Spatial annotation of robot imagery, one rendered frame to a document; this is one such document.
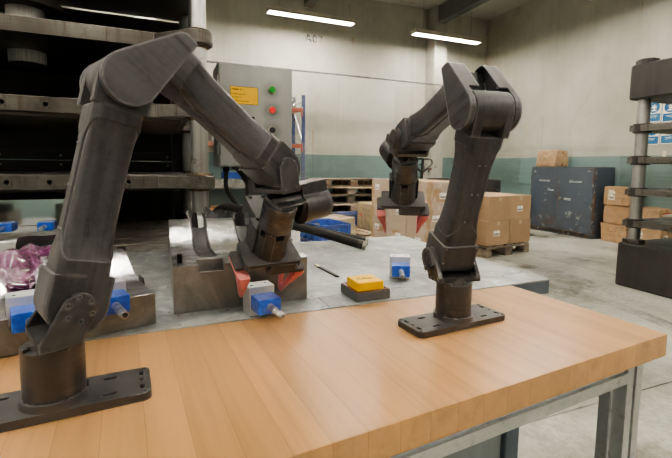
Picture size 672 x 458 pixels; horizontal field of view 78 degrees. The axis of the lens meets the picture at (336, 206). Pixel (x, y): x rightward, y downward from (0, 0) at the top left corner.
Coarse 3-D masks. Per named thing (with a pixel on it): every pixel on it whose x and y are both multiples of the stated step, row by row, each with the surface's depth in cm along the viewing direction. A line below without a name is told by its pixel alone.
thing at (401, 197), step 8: (392, 184) 95; (400, 184) 93; (408, 184) 93; (384, 192) 101; (392, 192) 96; (400, 192) 94; (408, 192) 94; (384, 200) 98; (392, 200) 97; (400, 200) 95; (408, 200) 95; (416, 200) 97; (424, 200) 97; (384, 208) 97; (392, 208) 97; (416, 208) 96; (424, 208) 96
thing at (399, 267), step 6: (390, 258) 104; (396, 258) 104; (402, 258) 103; (408, 258) 103; (390, 264) 104; (396, 264) 101; (402, 264) 101; (408, 264) 101; (390, 270) 104; (396, 270) 100; (402, 270) 99; (408, 270) 100; (390, 276) 104; (396, 276) 100; (402, 276) 96; (408, 276) 100
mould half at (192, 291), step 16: (176, 224) 104; (208, 224) 106; (224, 224) 108; (176, 240) 99; (224, 240) 102; (176, 256) 86; (192, 256) 85; (224, 256) 85; (304, 256) 86; (176, 272) 76; (192, 272) 78; (208, 272) 79; (224, 272) 80; (256, 272) 82; (304, 272) 86; (176, 288) 77; (192, 288) 78; (208, 288) 79; (224, 288) 80; (288, 288) 85; (304, 288) 87; (176, 304) 77; (192, 304) 78; (208, 304) 79; (224, 304) 80; (240, 304) 82
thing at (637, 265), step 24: (648, 72) 361; (648, 96) 362; (648, 120) 371; (624, 192) 386; (648, 192) 366; (624, 240) 387; (648, 240) 402; (624, 264) 384; (648, 264) 365; (648, 288) 365
